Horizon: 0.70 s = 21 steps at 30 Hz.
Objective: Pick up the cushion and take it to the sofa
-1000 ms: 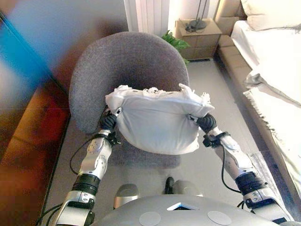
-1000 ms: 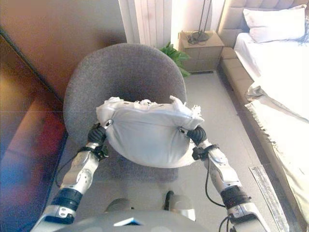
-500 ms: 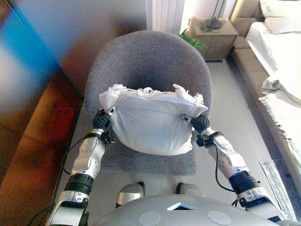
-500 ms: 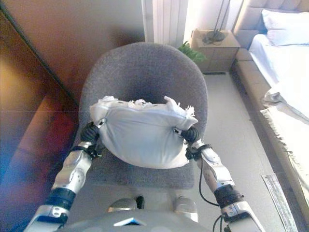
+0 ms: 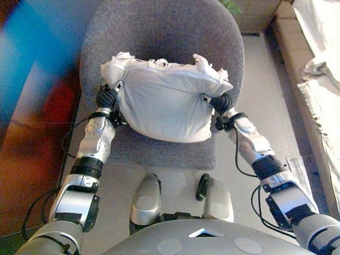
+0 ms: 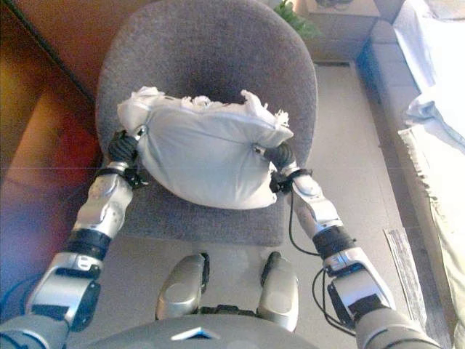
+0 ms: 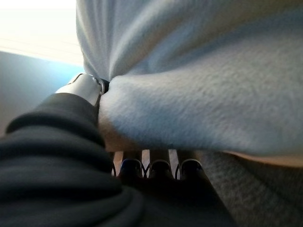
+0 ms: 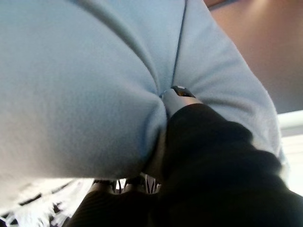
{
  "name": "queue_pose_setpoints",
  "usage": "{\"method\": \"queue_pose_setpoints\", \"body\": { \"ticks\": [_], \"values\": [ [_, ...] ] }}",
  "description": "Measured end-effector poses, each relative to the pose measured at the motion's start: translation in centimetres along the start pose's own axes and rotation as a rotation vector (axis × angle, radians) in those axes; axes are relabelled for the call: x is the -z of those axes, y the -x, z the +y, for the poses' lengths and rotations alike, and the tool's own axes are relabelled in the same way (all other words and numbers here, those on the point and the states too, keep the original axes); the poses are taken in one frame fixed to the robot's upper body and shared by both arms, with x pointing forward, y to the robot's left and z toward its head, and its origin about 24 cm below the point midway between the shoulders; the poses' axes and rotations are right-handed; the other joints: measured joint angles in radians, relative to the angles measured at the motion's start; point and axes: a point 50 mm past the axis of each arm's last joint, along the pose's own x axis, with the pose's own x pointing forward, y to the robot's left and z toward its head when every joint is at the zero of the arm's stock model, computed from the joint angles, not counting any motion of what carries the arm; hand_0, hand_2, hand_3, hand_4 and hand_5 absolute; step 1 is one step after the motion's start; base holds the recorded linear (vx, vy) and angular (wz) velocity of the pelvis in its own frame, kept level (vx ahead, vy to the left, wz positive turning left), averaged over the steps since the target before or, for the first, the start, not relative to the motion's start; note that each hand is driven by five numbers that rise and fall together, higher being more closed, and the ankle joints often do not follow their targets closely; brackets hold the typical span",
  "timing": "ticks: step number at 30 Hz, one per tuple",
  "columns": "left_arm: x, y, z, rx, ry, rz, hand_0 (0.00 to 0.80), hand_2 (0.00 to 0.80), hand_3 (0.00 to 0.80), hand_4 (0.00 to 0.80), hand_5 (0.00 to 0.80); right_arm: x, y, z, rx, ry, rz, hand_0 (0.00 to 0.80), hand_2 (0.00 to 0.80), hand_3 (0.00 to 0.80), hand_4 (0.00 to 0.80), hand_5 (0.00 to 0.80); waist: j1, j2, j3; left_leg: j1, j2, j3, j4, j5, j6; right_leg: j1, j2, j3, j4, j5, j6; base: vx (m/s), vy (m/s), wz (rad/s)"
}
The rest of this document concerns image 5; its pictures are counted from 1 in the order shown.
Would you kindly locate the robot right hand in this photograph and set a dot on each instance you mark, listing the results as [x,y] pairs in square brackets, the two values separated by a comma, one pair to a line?
[223,103]

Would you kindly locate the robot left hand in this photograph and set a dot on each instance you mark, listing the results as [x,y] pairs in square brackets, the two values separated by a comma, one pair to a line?
[106,97]

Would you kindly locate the cream fringed cushion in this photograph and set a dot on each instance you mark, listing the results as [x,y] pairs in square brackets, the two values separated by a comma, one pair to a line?
[164,101]

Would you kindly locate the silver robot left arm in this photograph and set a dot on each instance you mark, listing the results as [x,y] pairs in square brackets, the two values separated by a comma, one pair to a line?
[93,143]

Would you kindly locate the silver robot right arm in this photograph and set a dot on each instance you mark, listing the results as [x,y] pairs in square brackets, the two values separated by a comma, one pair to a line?
[255,146]

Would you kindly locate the grey fabric tub armchair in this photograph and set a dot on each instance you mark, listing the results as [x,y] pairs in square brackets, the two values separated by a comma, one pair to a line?
[159,32]

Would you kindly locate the black robot right foot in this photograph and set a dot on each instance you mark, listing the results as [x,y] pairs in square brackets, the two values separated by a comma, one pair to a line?
[202,186]

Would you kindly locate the light wooden cabinet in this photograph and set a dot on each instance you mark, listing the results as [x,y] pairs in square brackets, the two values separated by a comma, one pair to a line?
[255,16]

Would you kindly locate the green plant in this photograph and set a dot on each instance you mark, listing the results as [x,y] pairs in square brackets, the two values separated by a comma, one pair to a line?
[231,6]

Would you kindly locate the silver robot left leg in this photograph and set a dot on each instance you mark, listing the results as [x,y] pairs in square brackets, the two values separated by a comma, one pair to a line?
[144,202]

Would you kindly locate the grey robot torso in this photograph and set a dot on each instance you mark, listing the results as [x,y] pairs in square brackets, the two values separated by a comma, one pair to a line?
[207,244]

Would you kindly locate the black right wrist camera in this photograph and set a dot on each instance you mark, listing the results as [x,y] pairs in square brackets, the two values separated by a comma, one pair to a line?
[223,124]

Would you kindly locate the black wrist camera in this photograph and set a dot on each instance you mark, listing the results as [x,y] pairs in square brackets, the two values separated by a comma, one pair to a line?
[119,118]
[223,124]

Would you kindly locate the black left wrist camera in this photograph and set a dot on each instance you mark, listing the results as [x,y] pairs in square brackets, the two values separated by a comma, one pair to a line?
[119,118]

